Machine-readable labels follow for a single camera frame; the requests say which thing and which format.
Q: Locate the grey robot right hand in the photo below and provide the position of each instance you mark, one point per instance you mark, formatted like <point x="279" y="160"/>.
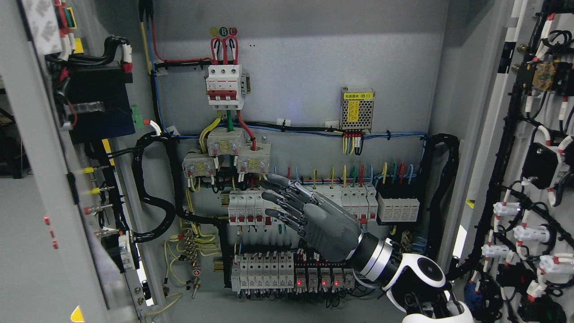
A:
<point x="326" y="226"/>

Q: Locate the grey cabinet door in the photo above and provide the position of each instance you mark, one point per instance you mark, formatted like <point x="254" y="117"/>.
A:
<point x="506" y="92"/>
<point x="48" y="266"/>

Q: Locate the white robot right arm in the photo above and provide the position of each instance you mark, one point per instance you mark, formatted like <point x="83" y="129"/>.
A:
<point x="414" y="283"/>

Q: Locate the black relay terminal row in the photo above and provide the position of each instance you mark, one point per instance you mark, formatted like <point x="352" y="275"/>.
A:
<point x="294" y="272"/>

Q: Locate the black white surge protector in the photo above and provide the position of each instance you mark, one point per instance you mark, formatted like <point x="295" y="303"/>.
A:
<point x="397" y="203"/>

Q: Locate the white circuit breaker row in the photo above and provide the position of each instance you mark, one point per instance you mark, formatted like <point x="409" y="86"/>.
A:
<point x="248" y="208"/>

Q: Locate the grey current transformer cluster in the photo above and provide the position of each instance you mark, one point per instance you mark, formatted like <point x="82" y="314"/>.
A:
<point x="222" y="144"/>

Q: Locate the metal mesh power supply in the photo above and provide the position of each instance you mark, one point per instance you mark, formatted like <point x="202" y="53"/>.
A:
<point x="357" y="104"/>

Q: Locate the brass left ground bar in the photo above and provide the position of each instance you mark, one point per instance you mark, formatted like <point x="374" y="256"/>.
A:
<point x="190" y="248"/>

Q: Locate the red white main breaker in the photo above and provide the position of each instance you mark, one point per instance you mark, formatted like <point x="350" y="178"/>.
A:
<point x="226" y="87"/>

